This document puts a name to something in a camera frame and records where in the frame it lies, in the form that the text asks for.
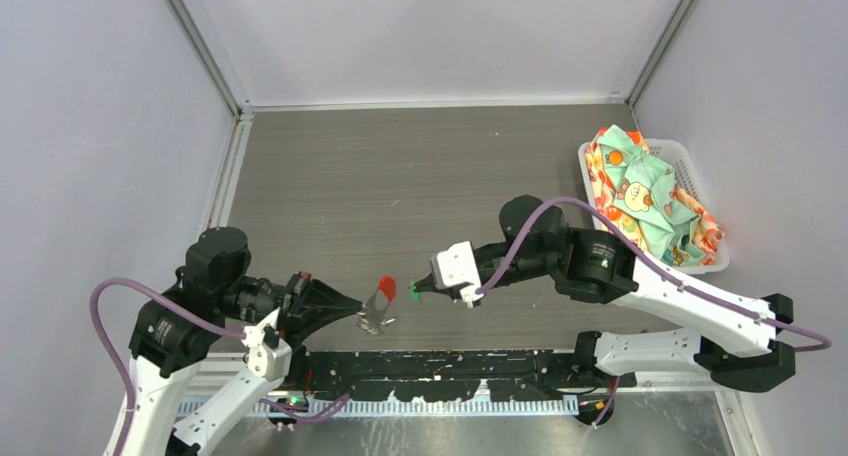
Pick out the aluminium frame rail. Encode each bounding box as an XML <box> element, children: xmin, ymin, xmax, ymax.
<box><xmin>140</xmin><ymin>346</ymin><xmax>745</xmax><ymax>418</ymax></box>

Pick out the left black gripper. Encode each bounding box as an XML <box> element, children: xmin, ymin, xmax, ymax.
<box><xmin>221</xmin><ymin>268</ymin><xmax>364</xmax><ymax>343</ymax></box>

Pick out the colourful patterned cloth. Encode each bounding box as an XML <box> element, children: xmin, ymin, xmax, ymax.
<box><xmin>578</xmin><ymin>125</ymin><xmax>726</xmax><ymax>271</ymax></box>

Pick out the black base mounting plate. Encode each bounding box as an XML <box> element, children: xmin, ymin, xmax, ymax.
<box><xmin>277</xmin><ymin>349</ymin><xmax>613</xmax><ymax>402</ymax></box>

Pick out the white plastic basket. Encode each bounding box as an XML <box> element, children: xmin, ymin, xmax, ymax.
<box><xmin>577</xmin><ymin>138</ymin><xmax>731</xmax><ymax>277</ymax></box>

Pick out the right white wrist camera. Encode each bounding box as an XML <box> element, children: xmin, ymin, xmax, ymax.
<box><xmin>430</xmin><ymin>241</ymin><xmax>482</xmax><ymax>309</ymax></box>

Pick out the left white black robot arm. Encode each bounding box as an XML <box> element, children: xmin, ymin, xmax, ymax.
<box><xmin>89</xmin><ymin>227</ymin><xmax>363</xmax><ymax>455</ymax></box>

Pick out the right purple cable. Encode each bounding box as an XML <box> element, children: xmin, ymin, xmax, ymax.
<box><xmin>473</xmin><ymin>196</ymin><xmax>833</xmax><ymax>429</ymax></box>

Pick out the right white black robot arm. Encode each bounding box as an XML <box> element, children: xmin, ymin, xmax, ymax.
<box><xmin>411</xmin><ymin>195</ymin><xmax>796</xmax><ymax>393</ymax></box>

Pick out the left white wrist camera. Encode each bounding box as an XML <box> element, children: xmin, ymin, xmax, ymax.
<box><xmin>241</xmin><ymin>308</ymin><xmax>292</xmax><ymax>382</ymax></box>

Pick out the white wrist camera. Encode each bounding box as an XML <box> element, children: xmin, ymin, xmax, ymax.
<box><xmin>430</xmin><ymin>241</ymin><xmax>482</xmax><ymax>309</ymax></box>
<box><xmin>241</xmin><ymin>308</ymin><xmax>292</xmax><ymax>382</ymax></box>

